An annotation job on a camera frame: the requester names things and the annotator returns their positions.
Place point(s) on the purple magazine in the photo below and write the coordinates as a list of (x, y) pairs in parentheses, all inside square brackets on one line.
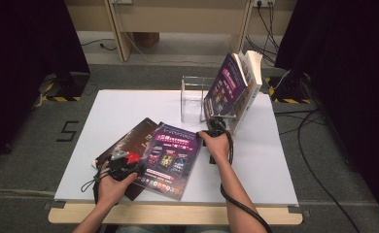
[(226, 87), (171, 155)]

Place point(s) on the clear acrylic book rack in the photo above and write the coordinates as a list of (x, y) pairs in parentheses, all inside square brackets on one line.
[(192, 103)]

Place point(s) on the black curtain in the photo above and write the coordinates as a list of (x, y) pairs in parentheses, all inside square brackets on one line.
[(22, 64), (356, 81)]

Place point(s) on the wooden desk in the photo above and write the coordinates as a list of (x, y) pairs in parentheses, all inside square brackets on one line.
[(178, 19)]

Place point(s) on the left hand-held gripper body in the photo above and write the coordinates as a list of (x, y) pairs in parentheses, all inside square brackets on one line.
[(121, 166)]

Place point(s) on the white power socket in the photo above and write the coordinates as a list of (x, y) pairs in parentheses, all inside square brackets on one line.
[(264, 2)]

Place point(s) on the person's left hand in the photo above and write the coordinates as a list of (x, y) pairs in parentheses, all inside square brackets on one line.
[(113, 191)]

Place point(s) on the dark brown and red magazine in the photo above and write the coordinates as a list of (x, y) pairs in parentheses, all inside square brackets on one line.
[(135, 136)]

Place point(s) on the black stand base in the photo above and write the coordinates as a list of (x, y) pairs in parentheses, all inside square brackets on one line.
[(71, 85), (294, 87)]

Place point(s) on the person's right hand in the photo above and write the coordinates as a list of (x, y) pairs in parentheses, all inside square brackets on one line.
[(218, 149)]

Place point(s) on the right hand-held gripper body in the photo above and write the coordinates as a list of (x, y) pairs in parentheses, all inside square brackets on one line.
[(216, 127)]

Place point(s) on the cardboard box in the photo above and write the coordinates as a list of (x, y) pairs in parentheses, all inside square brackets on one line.
[(147, 39)]

